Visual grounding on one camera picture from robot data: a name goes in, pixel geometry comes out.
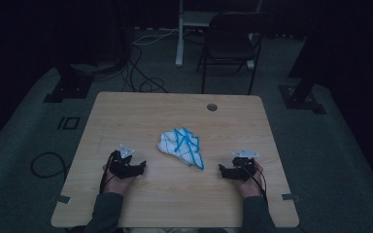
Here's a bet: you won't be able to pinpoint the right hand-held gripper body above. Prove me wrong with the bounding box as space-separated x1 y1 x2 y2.
232 148 260 182

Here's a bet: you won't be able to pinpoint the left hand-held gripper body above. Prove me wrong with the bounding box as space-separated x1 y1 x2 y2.
109 144 138 181

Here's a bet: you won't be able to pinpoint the white cloth with blue edging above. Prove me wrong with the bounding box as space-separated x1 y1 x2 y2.
156 126 206 171

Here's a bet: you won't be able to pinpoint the person's right hand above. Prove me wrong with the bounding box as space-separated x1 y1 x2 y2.
237 160 265 199

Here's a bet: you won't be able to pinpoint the person's left hand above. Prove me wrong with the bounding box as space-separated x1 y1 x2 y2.
102 163 134 197

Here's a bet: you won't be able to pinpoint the black folding chair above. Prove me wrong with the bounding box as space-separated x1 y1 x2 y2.
196 12 275 96

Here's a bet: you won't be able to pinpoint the white metal stand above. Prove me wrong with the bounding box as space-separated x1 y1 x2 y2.
175 0 264 71

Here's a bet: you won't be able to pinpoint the left hand-held gripper cable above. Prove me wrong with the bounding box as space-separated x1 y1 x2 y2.
98 150 117 195

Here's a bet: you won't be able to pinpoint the looped black floor cable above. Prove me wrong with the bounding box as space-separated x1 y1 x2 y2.
29 151 71 180

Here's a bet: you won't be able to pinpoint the tangled black floor cables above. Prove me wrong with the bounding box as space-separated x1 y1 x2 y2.
121 44 170 94

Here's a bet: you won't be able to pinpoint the black stand with base plate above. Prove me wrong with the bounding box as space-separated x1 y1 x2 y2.
43 62 95 104
278 0 327 116

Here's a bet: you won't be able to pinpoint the white floor cable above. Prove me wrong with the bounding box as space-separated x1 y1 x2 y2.
131 28 180 47

